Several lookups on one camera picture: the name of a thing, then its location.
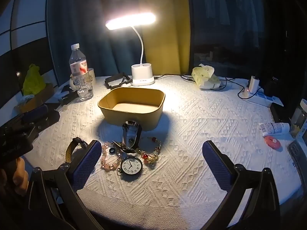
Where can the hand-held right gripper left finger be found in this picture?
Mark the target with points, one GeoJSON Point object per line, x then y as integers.
{"type": "Point", "coordinates": [87, 163]}

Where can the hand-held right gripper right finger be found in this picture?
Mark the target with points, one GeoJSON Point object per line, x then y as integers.
{"type": "Point", "coordinates": [215, 165]}

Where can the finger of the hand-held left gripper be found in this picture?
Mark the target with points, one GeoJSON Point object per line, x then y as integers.
{"type": "Point", "coordinates": [36, 113]}
{"type": "Point", "coordinates": [52, 117]}

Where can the items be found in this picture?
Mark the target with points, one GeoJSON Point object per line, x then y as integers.
{"type": "Point", "coordinates": [72, 148]}

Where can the round pocket watch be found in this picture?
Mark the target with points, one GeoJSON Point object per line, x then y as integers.
{"type": "Point", "coordinates": [130, 166]}

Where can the yellow plastic bin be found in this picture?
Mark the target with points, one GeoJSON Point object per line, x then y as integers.
{"type": "Point", "coordinates": [129, 117]}

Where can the person's left hand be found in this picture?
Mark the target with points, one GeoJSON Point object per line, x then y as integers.
{"type": "Point", "coordinates": [19, 172]}

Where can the cardboard box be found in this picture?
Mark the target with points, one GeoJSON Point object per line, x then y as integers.
{"type": "Point", "coordinates": [38, 98]}

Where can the green plastic bag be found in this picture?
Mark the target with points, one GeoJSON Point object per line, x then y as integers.
{"type": "Point", "coordinates": [33, 79]}

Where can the white textured tablecloth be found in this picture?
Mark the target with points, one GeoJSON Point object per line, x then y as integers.
{"type": "Point", "coordinates": [191, 124]}

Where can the pink round case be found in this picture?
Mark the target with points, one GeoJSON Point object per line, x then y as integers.
{"type": "Point", "coordinates": [272, 143]}

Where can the clear plastic water bottle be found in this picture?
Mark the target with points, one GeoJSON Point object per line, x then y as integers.
{"type": "Point", "coordinates": [78, 62]}

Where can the white cream tube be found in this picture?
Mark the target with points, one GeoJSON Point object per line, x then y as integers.
{"type": "Point", "coordinates": [275, 127]}

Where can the white power strip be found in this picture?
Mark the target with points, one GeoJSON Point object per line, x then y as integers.
{"type": "Point", "coordinates": [262, 98]}

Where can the black box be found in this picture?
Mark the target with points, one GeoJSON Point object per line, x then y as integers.
{"type": "Point", "coordinates": [279, 112]}

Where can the yellow tissue pack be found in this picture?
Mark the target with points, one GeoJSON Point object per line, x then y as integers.
{"type": "Point", "coordinates": [203, 76]}

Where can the white charger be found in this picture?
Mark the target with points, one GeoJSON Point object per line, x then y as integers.
{"type": "Point", "coordinates": [253, 82]}

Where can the clear plastic container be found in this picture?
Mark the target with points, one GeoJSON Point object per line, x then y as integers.
{"type": "Point", "coordinates": [298, 119]}

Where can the black power adapter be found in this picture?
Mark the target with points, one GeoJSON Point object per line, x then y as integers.
{"type": "Point", "coordinates": [271, 87]}

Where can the teal curtain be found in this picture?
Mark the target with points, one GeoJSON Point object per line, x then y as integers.
{"type": "Point", "coordinates": [91, 28]}

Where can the white desk lamp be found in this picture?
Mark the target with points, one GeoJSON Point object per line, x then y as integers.
{"type": "Point", "coordinates": [141, 76]}

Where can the yellow curtain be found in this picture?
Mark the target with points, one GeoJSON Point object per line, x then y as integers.
{"type": "Point", "coordinates": [165, 40]}

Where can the black plastic frame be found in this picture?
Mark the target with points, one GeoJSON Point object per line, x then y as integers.
{"type": "Point", "coordinates": [109, 82]}

